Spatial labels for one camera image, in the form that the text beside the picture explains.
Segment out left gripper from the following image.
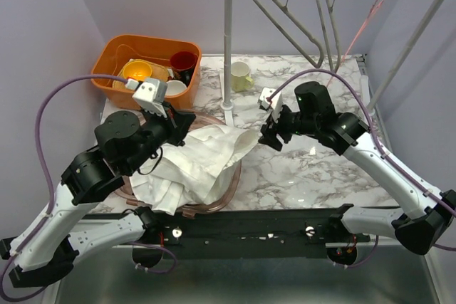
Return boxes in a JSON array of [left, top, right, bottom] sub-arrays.
[[125, 100, 200, 174]]

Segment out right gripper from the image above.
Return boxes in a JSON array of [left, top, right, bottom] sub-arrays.
[[257, 101, 318, 152]]

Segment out white skirt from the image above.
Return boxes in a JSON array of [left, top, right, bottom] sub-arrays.
[[130, 125, 258, 215]]

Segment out grey hanger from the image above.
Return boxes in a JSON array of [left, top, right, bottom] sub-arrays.
[[315, 0, 342, 72], [249, 0, 325, 69]]

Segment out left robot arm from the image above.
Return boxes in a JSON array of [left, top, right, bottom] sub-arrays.
[[1, 106, 196, 288]]

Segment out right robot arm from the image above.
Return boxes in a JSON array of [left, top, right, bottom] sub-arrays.
[[258, 81, 455, 255]]

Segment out white bowl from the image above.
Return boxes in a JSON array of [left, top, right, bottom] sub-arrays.
[[165, 80, 187, 97]]

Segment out yellow-green mug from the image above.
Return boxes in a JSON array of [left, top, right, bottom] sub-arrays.
[[231, 61, 254, 93]]

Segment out yellow woven plate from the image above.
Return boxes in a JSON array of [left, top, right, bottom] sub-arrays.
[[113, 59, 170, 82]]

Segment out red and black mug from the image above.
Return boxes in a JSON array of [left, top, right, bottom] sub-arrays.
[[170, 51, 197, 86]]

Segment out yellow bowl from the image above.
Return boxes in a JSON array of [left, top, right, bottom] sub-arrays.
[[121, 60, 153, 81]]

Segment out clear pink plastic basin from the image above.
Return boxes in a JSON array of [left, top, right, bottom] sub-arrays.
[[114, 112, 242, 219]]

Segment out orange plastic bin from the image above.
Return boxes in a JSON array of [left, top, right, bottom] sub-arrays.
[[92, 34, 202, 109]]

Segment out white clothes rack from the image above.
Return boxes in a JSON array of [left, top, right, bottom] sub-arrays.
[[219, 0, 456, 141]]

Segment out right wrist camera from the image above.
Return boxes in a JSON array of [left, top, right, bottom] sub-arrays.
[[258, 88, 283, 122]]

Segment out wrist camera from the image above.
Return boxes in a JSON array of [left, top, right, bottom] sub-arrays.
[[125, 78, 167, 118], [258, 88, 283, 122]]

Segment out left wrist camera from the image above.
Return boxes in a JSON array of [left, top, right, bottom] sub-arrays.
[[125, 78, 167, 118]]

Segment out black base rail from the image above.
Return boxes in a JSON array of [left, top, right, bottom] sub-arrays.
[[141, 208, 370, 260]]

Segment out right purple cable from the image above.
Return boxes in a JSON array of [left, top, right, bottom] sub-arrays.
[[270, 68, 456, 251]]

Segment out pink wire hanger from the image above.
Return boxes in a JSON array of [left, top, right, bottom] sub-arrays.
[[324, 0, 393, 88]]

